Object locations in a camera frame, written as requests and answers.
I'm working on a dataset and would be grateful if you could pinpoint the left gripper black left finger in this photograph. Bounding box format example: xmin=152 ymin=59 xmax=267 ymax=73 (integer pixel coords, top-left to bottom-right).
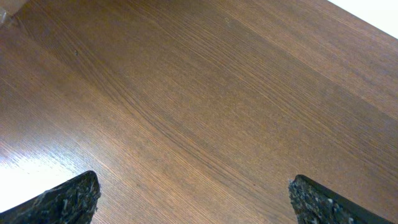
xmin=1 ymin=170 xmax=101 ymax=224

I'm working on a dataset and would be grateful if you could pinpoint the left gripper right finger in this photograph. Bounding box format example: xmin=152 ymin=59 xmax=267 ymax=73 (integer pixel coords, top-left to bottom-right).
xmin=288 ymin=174 xmax=392 ymax=224

